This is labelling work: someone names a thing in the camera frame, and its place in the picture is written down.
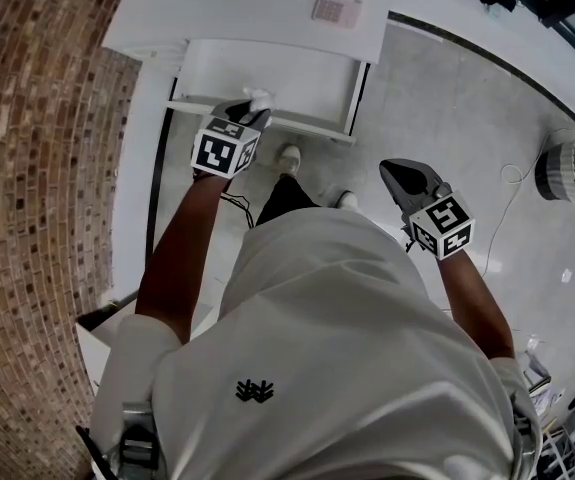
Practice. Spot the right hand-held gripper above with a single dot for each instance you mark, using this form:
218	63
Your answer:
442	228

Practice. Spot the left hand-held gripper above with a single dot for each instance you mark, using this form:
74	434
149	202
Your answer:
218	150

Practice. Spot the white item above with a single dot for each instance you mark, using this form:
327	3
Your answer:
261	97

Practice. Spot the white drawer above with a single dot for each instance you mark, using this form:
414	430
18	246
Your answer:
272	78

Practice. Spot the person's left forearm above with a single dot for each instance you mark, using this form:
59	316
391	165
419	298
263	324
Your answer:
182	258

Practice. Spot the person's right forearm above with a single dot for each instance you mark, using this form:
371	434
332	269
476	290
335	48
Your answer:
472	303

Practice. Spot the person's left white shoe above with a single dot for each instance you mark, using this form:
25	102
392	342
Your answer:
289	158

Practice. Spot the person's white shoe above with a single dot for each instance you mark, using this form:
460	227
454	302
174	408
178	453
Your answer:
289	158
348	200

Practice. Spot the person's right white shoe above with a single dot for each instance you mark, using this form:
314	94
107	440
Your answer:
348	200

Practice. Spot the person's black trousers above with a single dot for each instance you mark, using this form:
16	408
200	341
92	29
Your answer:
284	198

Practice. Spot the white desk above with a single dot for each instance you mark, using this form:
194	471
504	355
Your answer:
247	3

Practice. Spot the white calculator with pink keys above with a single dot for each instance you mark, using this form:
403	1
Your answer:
337	5

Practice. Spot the grey pleated basket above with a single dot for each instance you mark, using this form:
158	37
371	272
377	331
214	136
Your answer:
567	173

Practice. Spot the person's white shirt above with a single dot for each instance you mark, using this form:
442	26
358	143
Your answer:
327	348

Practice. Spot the small white paper scrap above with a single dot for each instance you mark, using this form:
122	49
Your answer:
567	276

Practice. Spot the clutter of stands and papers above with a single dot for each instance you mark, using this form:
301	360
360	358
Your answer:
564	418

